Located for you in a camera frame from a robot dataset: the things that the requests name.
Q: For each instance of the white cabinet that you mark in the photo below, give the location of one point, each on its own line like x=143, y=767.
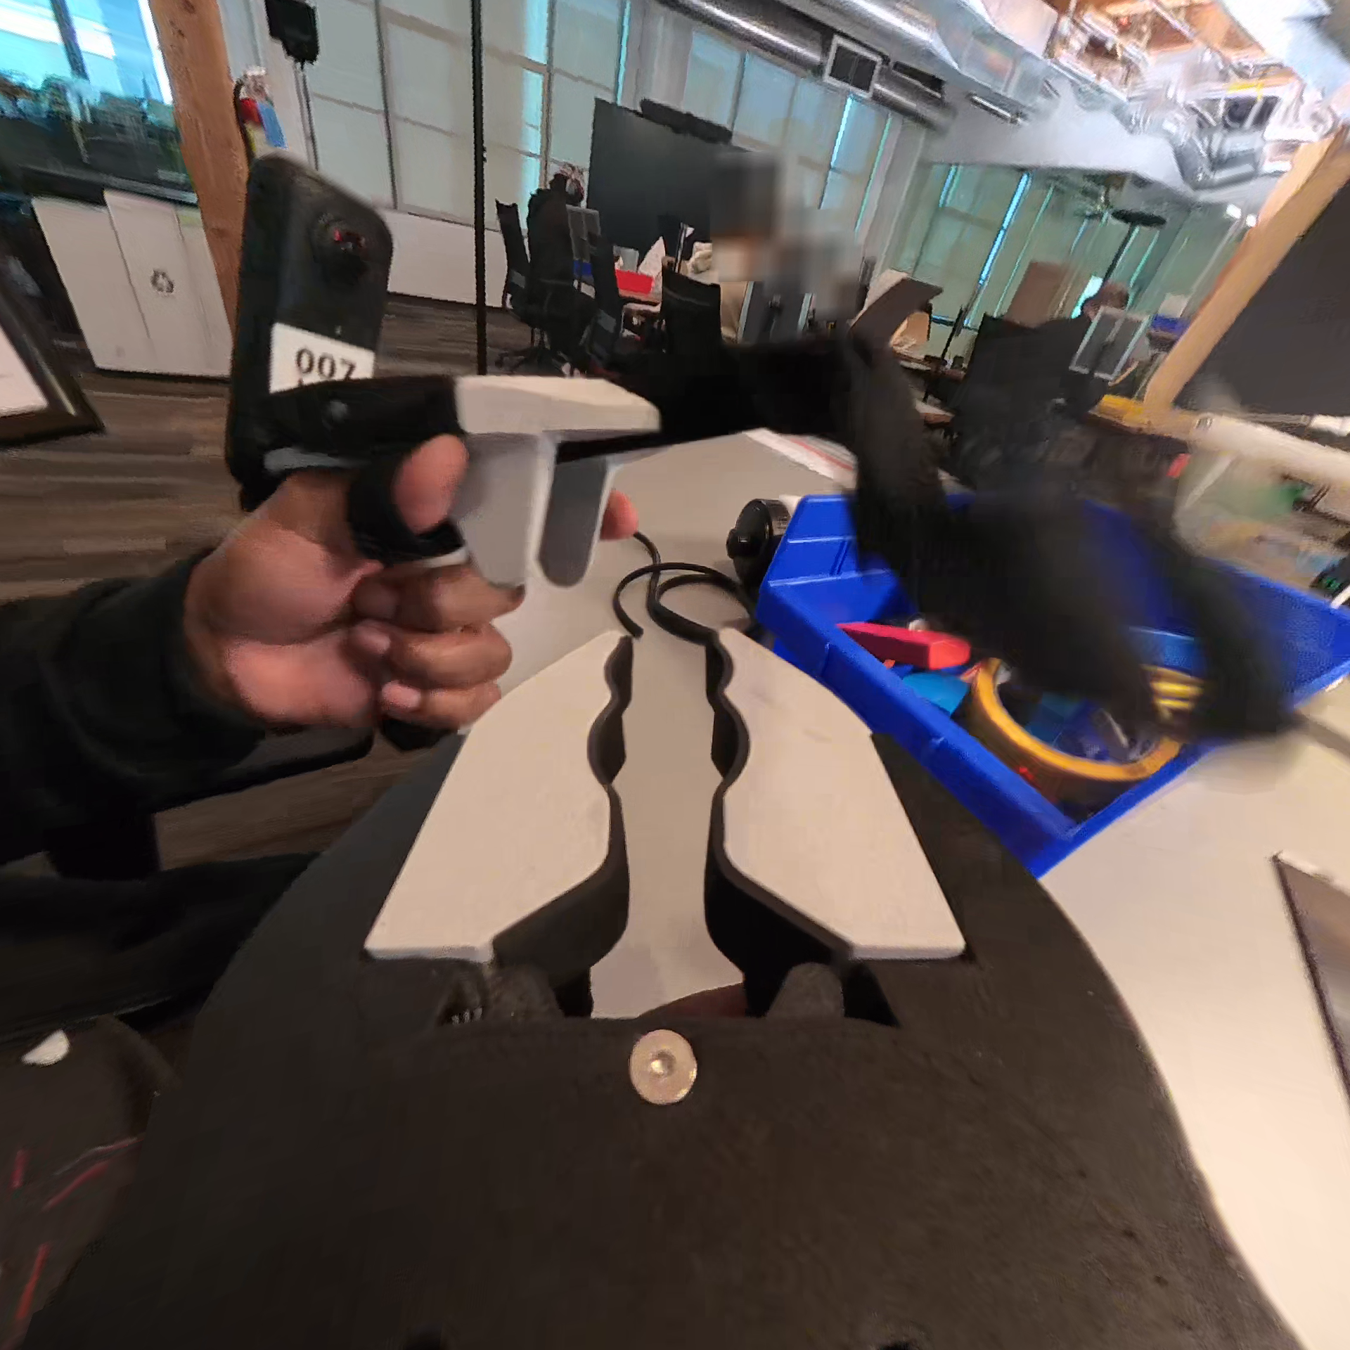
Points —
x=136, y=285

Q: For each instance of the large black screen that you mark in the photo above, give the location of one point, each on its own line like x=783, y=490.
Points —
x=643, y=170

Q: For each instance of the blue block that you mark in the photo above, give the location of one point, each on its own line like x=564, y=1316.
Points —
x=934, y=691

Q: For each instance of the black fuzzy cloth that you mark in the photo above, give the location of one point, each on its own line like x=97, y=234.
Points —
x=907, y=454

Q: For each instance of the red fire extinguisher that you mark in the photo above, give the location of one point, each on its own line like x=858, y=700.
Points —
x=253, y=112

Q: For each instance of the person's black clothing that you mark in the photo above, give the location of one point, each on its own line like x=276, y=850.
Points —
x=115, y=939

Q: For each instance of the yellow tape roll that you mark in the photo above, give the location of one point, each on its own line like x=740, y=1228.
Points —
x=1012, y=749

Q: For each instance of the person's left forearm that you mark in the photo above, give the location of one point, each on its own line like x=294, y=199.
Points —
x=94, y=707

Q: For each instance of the red flat block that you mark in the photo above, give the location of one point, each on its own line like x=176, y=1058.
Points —
x=896, y=643

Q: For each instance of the dark picture frame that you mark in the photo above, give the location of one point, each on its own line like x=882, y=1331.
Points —
x=42, y=407

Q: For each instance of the white tube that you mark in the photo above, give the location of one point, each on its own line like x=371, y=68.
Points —
x=1266, y=444

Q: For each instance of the dark metal plate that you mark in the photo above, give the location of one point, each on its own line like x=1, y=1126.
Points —
x=1323, y=950

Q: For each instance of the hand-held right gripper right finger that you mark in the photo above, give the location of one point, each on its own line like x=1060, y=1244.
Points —
x=832, y=833

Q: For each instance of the black round device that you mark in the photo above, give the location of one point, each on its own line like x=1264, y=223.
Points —
x=759, y=544

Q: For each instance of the black wall panel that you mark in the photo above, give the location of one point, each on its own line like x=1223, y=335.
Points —
x=1287, y=317

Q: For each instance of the slanted wooden beam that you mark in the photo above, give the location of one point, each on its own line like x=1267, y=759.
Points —
x=1233, y=285

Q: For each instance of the blue plastic bin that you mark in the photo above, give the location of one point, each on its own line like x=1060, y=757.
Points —
x=928, y=760

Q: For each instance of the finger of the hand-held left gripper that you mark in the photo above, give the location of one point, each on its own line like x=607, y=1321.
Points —
x=548, y=410

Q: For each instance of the person's left hand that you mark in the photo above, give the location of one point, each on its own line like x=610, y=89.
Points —
x=305, y=622

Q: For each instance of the silver ceiling duct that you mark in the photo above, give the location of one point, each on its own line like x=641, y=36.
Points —
x=780, y=37

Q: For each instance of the wooden post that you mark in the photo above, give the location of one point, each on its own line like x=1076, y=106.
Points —
x=205, y=137

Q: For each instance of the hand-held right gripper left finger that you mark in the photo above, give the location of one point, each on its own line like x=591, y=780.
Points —
x=506, y=823

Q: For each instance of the black pole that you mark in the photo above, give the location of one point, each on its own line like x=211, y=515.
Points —
x=479, y=191

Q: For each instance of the black office chair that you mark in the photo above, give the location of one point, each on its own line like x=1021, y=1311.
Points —
x=537, y=296
x=690, y=312

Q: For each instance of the dark cloth with red marks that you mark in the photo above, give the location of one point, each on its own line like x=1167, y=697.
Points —
x=63, y=1192

